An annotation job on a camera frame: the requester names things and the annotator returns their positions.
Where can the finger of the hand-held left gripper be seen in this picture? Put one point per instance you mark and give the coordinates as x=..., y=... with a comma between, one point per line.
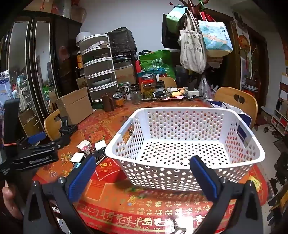
x=60, y=141
x=37, y=136

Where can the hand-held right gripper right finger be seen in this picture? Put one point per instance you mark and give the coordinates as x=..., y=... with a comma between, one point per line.
x=207, y=180

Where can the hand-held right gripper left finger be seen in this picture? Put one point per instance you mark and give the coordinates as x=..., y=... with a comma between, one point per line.
x=82, y=177

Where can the white square box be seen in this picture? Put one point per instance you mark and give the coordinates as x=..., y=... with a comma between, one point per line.
x=77, y=157

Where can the white pink dotted box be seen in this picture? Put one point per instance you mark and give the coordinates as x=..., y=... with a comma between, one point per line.
x=83, y=147

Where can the dark toy car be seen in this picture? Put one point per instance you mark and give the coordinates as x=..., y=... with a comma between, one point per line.
x=97, y=156

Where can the small white card box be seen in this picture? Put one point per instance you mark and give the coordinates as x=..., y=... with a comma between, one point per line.
x=100, y=145

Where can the white perforated plastic basket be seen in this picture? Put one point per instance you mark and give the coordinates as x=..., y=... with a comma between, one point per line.
x=146, y=161

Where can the person's left hand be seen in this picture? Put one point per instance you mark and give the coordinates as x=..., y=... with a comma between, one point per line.
x=11, y=200

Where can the wooden chair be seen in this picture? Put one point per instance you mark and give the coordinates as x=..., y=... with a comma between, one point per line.
x=225, y=94
x=50, y=128
x=168, y=82

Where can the black clamp device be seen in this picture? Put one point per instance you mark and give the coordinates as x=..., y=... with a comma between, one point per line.
x=67, y=126

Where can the open cardboard box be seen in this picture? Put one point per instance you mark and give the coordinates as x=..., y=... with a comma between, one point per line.
x=74, y=108

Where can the red floral printed tablecloth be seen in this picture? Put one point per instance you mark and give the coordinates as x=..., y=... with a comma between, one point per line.
x=126, y=202

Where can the brown ceramic teapot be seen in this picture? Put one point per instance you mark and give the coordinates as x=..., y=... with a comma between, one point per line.
x=108, y=102

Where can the small orange filled jar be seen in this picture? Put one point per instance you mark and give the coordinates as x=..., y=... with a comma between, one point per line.
x=119, y=101

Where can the white and blue bag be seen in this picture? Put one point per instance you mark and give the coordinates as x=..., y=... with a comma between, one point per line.
x=245, y=117

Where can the black glass door cabinet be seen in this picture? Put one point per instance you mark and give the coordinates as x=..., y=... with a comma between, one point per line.
x=58, y=56

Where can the stacked grey storage drawers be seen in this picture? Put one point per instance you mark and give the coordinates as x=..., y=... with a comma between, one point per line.
x=99, y=67

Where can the empty glass jar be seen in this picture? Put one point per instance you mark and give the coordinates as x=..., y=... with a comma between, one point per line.
x=136, y=96

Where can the pink paper sheet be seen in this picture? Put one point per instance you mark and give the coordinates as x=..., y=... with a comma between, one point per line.
x=175, y=97

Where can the white power strip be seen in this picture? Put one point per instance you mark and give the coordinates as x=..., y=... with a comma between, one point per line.
x=191, y=91

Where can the clear plastic bag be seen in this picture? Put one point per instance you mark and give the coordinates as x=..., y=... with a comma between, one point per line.
x=204, y=87

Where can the shoe shelf rack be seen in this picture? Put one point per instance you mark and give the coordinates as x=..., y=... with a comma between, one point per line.
x=280, y=122

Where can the closed brown cardboard box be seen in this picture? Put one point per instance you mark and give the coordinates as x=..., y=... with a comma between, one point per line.
x=124, y=74

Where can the white power adapter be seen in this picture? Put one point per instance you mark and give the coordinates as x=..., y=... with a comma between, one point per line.
x=172, y=89

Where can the large pickle glass jar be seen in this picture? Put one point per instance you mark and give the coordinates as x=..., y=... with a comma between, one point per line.
x=148, y=88

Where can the white bowl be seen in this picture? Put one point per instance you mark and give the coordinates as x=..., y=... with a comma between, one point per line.
x=82, y=38

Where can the black plastic wrapped bundle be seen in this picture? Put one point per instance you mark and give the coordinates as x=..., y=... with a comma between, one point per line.
x=122, y=45

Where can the green shopping bag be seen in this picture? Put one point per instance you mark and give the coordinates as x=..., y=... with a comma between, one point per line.
x=157, y=63

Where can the white canvas tote bag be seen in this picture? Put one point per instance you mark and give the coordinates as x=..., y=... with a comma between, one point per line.
x=192, y=49

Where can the blue printed paper bag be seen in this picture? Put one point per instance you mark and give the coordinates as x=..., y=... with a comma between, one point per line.
x=214, y=38

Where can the green hanging bag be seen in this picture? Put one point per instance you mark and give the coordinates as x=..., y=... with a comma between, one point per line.
x=175, y=16

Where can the red-brown wooden coat rack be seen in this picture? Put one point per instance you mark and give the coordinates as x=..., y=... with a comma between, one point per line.
x=191, y=4

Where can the red round wall decoration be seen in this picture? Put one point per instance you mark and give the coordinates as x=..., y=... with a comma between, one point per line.
x=244, y=42

